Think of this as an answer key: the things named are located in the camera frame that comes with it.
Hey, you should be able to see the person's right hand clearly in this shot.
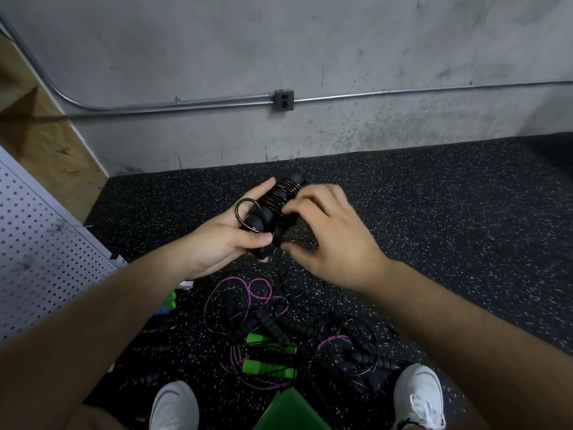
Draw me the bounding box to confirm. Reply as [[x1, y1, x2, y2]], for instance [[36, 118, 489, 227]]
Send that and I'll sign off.
[[281, 183, 393, 294]]

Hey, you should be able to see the white right shoe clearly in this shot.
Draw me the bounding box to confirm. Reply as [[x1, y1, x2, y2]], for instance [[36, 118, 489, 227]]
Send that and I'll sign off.
[[392, 363, 447, 430]]

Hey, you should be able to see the white shoe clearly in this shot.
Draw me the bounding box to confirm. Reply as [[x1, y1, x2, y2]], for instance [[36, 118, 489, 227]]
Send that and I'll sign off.
[[149, 380, 201, 430], [392, 363, 447, 430]]

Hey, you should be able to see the black foam-handled jump rope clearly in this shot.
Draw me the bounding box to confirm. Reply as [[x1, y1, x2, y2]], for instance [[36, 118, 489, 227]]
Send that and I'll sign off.
[[235, 171, 316, 262]]

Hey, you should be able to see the person's right forearm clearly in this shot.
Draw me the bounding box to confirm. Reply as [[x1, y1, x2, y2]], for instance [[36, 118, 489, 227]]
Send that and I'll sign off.
[[371, 259, 573, 430]]

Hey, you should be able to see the person's left hand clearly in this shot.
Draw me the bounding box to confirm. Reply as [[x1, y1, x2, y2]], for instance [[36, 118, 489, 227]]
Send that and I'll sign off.
[[174, 177, 279, 283]]

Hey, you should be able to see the person's left forearm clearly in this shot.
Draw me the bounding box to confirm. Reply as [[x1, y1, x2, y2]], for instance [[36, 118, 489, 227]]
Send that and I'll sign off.
[[0, 250, 193, 430]]

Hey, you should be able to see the metal conduit pipe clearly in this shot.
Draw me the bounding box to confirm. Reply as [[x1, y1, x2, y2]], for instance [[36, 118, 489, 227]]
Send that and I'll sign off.
[[0, 17, 573, 117]]

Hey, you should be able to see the pile of jump ropes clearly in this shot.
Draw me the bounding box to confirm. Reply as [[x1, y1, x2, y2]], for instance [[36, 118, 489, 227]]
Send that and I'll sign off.
[[201, 268, 404, 395]]

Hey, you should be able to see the white left shoe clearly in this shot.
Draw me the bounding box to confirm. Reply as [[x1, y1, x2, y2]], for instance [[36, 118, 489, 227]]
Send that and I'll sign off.
[[149, 380, 201, 430]]

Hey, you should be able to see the white pegboard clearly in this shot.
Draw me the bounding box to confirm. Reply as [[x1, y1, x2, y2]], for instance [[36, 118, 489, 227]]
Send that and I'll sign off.
[[0, 146, 128, 341]]

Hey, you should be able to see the grey electrical junction box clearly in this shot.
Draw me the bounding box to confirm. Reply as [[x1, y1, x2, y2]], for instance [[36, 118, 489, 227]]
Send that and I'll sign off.
[[272, 89, 295, 112]]

